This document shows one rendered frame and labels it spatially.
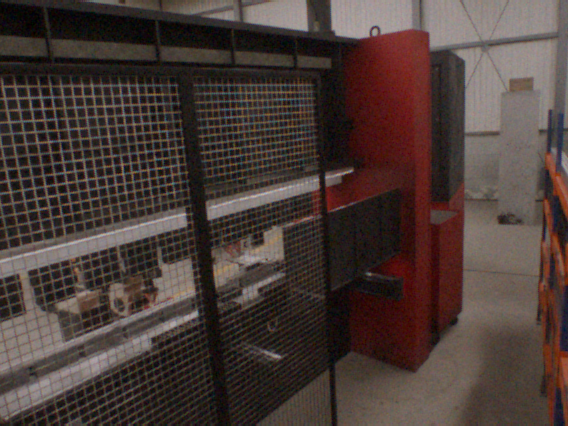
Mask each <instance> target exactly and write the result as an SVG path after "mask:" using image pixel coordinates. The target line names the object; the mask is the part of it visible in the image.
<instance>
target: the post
mask: <svg viewBox="0 0 568 426"><path fill-rule="evenodd" d="M176 85H178V86H177V93H176V86H170V87H171V94H179V95H178V101H177V95H171V96H172V103H178V102H179V103H180V104H179V110H178V104H173V112H179V111H181V113H180V118H179V113H174V120H175V121H177V120H180V119H181V120H183V121H181V127H180V121H178V122H175V129H181V128H182V129H184V130H182V135H181V130H176V138H177V139H182V136H183V137H184V139H183V145H182V140H177V146H178V148H179V147H183V146H184V147H186V148H184V153H183V148H180V149H178V154H179V156H184V154H185V155H186V156H185V161H184V157H179V163H180V165H181V164H185V162H186V164H187V165H186V170H185V165H182V166H180V171H181V173H184V172H186V171H187V172H189V173H187V178H186V173H185V174H181V179H182V181H187V179H188V180H190V181H188V187H187V182H182V187H183V190H184V189H188V188H190V189H189V195H188V190H184V191H183V196H184V198H186V197H189V196H191V197H190V205H189V198H186V199H184V205H185V207H187V206H191V205H192V206H191V213H190V207H187V208H185V213H186V215H188V214H192V213H193V214H192V221H191V215H188V216H186V221H187V223H189V222H193V221H194V222H193V229H195V230H193V231H194V237H196V238H193V231H190V230H192V223H189V224H187V230H188V231H190V232H188V238H189V239H190V238H193V239H190V240H189V246H193V245H194V240H195V245H196V244H197V245H196V246H195V247H194V246H193V247H190V254H193V253H195V248H196V252H198V253H196V255H195V254H193V255H191V262H193V261H196V257H197V260H199V261H197V265H196V262H193V263H192V271H193V270H196V269H197V266H198V268H200V269H198V273H197V270H196V271H193V278H195V277H198V275H199V276H200V277H199V282H198V278H195V279H193V280H194V286H195V285H198V284H199V283H201V284H200V290H199V285H198V286H195V287H194V289H195V293H197V292H199V291H202V292H201V298H203V299H201V298H200V292H199V293H197V294H195V297H196V300H199V299H201V300H202V305H204V306H202V307H200V306H201V300H199V301H196V305H197V308H198V307H200V308H198V309H197V313H198V315H199V316H198V322H201V321H203V317H204V320H205V321H204V324H203V322H201V323H199V330H200V329H202V328H204V325H205V327H206V328H205V332H204V329H202V330H200V337H201V336H203V335H205V334H208V335H207V341H208V348H209V347H210V348H209V349H207V343H205V342H207V341H206V337H205V336H203V337H201V344H203V343H205V344H203V345H202V346H203V351H204V350H206V349H207V350H206V351H204V352H203V355H204V363H205V364H207V363H209V359H210V361H211V362H210V366H209V364H207V365H205V371H207V370H209V369H210V368H212V369H211V374H210V370H209V371H207V372H206V378H208V377H209V378H208V379H207V385H208V384H210V383H211V377H210V376H211V375H213V376H212V382H213V381H214V382H213V383H211V384H210V385H208V386H207V388H208V396H209V398H210V397H212V396H213V393H214V395H215V396H214V400H213V397H212V398H210V399H209V404H210V412H211V411H212V410H213V411H212V412H211V418H212V417H213V418H212V419H211V421H212V424H213V425H212V426H231V417H230V408H229V399H228V390H227V381H226V372H225V363H224V354H223V345H222V336H221V327H220V318H219V309H218V299H216V290H215V281H214V272H213V263H212V253H211V244H210V235H209V226H208V217H207V208H206V198H205V189H204V180H203V171H202V161H201V152H200V143H199V133H198V124H197V115H196V106H195V97H194V88H193V79H192V71H191V69H179V76H177V77H176ZM202 308H203V313H204V312H205V313H204V314H203V315H200V314H202ZM208 351H209V355H210V354H211V355H210V356H209V357H206V356H208ZM205 357H206V358H205ZM212 385H213V388H215V389H213V391H210V390H212ZM209 391H210V392H209ZM214 401H216V402H215V408H216V409H215V408H214ZM212 403H213V404H212ZM211 404H212V405H211ZM214 409H215V410H216V414H218V415H216V416H215V410H214ZM214 416H215V417H214ZM216 418H217V421H218V422H217V425H216V423H215V422H216ZM214 423H215V424H214Z"/></svg>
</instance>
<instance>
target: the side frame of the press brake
mask: <svg viewBox="0 0 568 426"><path fill-rule="evenodd" d="M342 57H343V82H344V96H345V107H346V120H352V119H353V120H354V122H353V123H346V127H349V126H354V127H355V128H354V129H351V130H346V132H347V157H348V158H362V160H363V164H360V165H356V166H351V167H354V171H352V172H348V173H344V174H342V183H338V184H335V185H330V186H326V204H327V212H329V211H332V210H336V209H338V208H341V207H344V206H347V205H350V204H353V203H355V201H358V200H361V199H364V198H367V197H370V196H373V195H375V194H378V193H381V192H384V191H387V190H390V189H393V188H395V187H399V194H401V193H402V199H401V200H399V204H400V231H403V236H402V237H400V253H398V254H397V255H395V256H393V257H391V258H390V259H388V260H386V261H385V262H383V263H381V264H379V265H378V266H376V268H374V269H373V270H371V271H369V272H367V273H372V274H377V275H382V276H387V277H391V275H393V276H395V278H397V279H399V278H400V277H402V276H403V277H404V284H403V295H404V297H403V298H402V299H401V300H399V301H398V302H397V301H393V300H389V299H385V298H381V297H377V296H372V295H368V294H364V293H360V292H356V291H352V290H349V310H350V328H349V333H350V351H353V352H356V353H358V354H361V355H365V356H368V357H371V358H374V359H377V360H380V361H382V362H385V363H388V364H391V365H394V366H397V367H400V368H403V369H405V370H408V371H411V372H414V373H416V372H417V371H418V370H419V369H420V368H421V366H422V365H423V364H424V363H425V362H426V361H427V360H428V359H429V348H430V241H431V166H430V32H429V31H424V30H420V29H415V28H410V29H405V30H400V31H395V32H390V33H385V34H379V35H374V36H369V37H364V38H359V39H358V45H353V46H348V47H343V48H342Z"/></svg>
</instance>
